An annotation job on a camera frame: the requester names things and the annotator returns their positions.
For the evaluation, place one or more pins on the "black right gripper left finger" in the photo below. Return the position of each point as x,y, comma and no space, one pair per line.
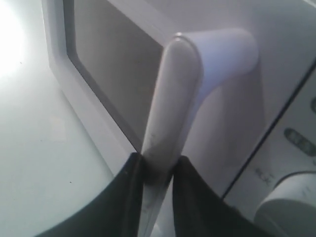
115,212

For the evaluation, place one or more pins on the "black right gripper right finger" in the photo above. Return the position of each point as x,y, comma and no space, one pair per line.
198,211

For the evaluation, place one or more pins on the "white microwave door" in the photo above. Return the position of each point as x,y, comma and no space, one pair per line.
108,69

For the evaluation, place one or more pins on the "white microwave oven body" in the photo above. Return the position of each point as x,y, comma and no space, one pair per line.
235,93

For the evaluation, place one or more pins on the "upper white control knob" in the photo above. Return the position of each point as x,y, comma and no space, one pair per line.
290,209

